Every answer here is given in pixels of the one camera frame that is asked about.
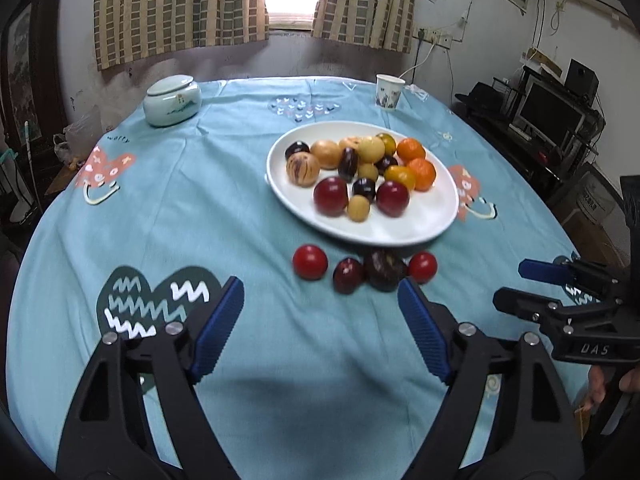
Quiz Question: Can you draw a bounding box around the celadon lidded jar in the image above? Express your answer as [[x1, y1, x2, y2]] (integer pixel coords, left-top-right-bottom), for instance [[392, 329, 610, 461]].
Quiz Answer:
[[142, 75, 202, 127]]

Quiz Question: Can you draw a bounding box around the computer monitor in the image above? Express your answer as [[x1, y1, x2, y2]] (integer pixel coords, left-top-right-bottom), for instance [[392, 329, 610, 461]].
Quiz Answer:
[[512, 80, 585, 150]]

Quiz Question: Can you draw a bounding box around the brown round pear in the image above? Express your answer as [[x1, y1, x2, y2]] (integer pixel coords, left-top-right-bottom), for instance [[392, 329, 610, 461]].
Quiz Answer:
[[310, 140, 343, 170]]

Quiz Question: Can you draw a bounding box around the right hand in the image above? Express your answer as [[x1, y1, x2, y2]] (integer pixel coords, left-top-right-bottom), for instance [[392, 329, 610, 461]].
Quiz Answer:
[[582, 365, 640, 411]]

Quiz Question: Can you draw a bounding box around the dark red plum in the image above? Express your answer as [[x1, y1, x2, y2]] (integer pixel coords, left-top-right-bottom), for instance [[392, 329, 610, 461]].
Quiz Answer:
[[332, 257, 364, 295], [376, 181, 410, 218]]

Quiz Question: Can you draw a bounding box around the small red plum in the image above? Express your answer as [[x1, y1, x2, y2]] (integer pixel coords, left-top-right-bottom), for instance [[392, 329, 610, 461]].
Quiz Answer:
[[292, 244, 329, 281]]

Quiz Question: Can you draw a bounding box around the dark red plum rear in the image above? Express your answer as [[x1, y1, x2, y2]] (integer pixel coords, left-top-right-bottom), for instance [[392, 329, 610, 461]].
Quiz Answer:
[[332, 257, 364, 295]]

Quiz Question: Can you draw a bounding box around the small yellow-green fruit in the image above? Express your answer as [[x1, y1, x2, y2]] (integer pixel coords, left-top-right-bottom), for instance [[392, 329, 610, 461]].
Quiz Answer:
[[347, 194, 371, 222]]

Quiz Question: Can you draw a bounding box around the small yellow fruit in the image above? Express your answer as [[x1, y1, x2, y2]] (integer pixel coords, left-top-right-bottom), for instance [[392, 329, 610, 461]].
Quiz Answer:
[[357, 164, 380, 182]]

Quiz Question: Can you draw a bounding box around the yellow-green orange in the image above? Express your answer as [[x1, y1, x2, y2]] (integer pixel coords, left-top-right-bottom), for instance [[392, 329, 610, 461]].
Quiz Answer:
[[376, 132, 397, 156]]

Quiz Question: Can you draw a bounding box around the right striped curtain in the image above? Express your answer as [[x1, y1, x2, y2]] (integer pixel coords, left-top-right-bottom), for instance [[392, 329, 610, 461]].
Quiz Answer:
[[311, 0, 416, 54]]

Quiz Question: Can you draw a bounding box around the dark framed picture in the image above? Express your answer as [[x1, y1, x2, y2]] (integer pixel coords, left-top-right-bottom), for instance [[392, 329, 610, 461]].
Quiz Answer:
[[1, 0, 56, 150]]

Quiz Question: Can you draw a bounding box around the large red plum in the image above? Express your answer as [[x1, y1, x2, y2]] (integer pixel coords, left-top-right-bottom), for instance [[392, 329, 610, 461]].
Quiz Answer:
[[314, 177, 348, 217]]

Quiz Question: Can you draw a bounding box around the wall power strip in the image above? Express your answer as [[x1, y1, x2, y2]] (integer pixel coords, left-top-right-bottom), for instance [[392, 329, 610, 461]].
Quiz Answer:
[[413, 27, 452, 50]]

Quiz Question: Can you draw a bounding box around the bright red plum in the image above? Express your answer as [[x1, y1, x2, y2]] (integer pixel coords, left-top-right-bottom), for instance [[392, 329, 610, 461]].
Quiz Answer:
[[408, 252, 438, 284]]

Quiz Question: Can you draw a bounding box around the dark purple plum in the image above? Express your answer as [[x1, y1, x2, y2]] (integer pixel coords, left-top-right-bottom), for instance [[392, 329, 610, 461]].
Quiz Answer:
[[374, 155, 399, 177]]

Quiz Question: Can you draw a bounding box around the left striped curtain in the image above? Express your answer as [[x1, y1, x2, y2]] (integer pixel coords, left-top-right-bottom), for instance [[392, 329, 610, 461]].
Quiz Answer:
[[93, 0, 269, 70]]

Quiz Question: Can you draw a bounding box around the white oval plate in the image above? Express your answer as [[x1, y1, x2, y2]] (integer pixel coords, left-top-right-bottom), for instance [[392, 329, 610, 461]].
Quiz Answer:
[[266, 122, 460, 247]]

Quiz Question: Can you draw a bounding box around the large orange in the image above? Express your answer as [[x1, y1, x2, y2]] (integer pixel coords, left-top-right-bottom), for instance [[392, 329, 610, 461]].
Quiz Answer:
[[396, 138, 426, 165]]

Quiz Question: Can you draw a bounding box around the white paper cup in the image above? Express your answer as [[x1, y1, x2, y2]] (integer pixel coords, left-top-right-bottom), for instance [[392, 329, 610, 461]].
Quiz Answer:
[[375, 74, 406, 110]]

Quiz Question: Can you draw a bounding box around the striped curtain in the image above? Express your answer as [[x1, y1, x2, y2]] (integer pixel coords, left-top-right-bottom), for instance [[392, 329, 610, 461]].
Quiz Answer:
[[311, 0, 416, 54], [93, 0, 269, 70]]

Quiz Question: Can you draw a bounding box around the small dark plum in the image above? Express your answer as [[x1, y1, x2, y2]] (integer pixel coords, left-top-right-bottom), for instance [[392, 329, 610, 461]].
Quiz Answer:
[[352, 179, 376, 204]]

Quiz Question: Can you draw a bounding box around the striped brown fruit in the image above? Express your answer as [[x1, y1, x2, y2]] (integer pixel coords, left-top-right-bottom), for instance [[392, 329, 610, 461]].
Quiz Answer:
[[286, 152, 321, 188]]

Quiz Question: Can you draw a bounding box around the tan spotted pear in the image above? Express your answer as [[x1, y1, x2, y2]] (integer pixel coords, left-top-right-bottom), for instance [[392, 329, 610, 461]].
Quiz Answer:
[[338, 136, 362, 151]]

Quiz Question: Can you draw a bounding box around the small orange tangerine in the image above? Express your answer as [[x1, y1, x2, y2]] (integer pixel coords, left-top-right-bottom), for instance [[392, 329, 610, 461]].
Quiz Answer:
[[407, 158, 437, 192]]

